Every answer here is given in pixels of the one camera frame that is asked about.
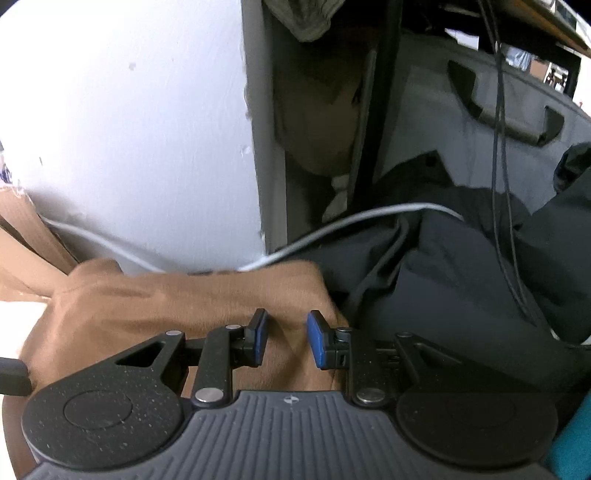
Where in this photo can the brown printed t-shirt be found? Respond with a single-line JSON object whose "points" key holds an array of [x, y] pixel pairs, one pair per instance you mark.
{"points": [[161, 300]]}

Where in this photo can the wooden desk top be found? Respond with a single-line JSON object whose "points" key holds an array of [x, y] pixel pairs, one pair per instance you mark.
{"points": [[545, 23]]}

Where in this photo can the teal cloth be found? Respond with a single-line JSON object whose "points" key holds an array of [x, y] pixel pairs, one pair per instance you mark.
{"points": [[572, 447]]}

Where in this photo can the dark grey jacket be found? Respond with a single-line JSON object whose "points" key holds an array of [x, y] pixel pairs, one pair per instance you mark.
{"points": [[438, 286]]}

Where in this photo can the brown bag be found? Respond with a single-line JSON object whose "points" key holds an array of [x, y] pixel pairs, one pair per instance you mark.
{"points": [[314, 120]]}

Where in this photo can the large folded cardboard sheet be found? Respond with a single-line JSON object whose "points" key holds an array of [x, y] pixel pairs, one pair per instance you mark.
{"points": [[23, 240]]}

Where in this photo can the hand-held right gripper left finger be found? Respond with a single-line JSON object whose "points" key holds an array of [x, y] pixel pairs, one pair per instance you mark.
{"points": [[261, 337]]}

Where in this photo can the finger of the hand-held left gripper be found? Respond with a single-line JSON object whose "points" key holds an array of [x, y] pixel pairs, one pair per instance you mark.
{"points": [[14, 376]]}

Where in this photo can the grey-green hanging cloth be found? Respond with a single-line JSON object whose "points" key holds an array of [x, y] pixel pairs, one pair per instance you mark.
{"points": [[304, 18]]}

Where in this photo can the black table leg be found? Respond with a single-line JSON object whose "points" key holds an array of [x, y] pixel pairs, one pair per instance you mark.
{"points": [[374, 115]]}

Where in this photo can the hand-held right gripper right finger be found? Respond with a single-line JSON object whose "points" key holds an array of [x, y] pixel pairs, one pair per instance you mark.
{"points": [[316, 339]]}

